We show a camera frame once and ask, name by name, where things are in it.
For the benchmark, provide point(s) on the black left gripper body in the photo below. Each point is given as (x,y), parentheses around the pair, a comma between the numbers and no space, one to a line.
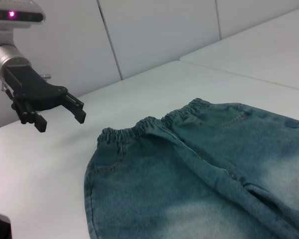
(32,84)

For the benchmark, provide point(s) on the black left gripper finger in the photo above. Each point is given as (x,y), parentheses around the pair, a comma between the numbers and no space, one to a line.
(77,110)
(38,123)

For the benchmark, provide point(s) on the blue denim shorts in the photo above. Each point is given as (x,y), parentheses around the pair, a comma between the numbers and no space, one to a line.
(179,174)

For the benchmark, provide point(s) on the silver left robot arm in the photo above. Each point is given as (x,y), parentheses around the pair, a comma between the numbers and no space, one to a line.
(5,56)

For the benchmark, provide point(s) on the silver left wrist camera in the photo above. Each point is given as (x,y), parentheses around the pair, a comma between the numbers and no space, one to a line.
(17,15)

